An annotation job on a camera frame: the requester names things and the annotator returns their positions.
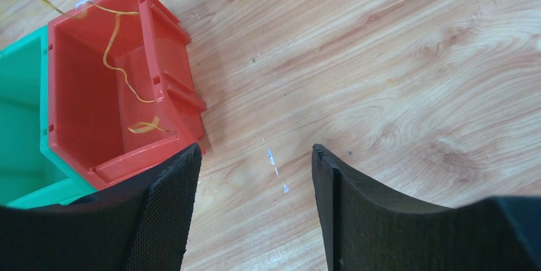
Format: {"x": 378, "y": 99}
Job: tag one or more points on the red plastic bin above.
{"x": 121, "y": 96}

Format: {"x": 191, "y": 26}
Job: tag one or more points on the green plastic bin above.
{"x": 32, "y": 175}

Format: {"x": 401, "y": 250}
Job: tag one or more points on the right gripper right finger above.
{"x": 367, "y": 225}

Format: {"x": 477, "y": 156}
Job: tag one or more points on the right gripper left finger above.
{"x": 141, "y": 223}

